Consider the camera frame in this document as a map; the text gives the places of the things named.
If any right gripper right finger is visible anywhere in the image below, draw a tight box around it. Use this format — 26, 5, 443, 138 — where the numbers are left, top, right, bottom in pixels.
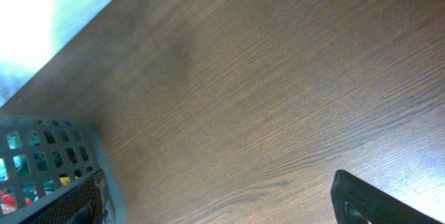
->
330, 170, 440, 224

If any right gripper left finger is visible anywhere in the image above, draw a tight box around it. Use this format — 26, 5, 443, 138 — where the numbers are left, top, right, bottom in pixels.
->
21, 169, 111, 224

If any green Nescafe coffee bag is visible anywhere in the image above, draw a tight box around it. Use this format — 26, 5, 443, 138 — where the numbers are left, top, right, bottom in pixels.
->
0, 131, 81, 216

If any grey plastic basket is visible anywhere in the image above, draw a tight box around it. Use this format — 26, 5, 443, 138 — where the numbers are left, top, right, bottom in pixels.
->
1, 115, 127, 223

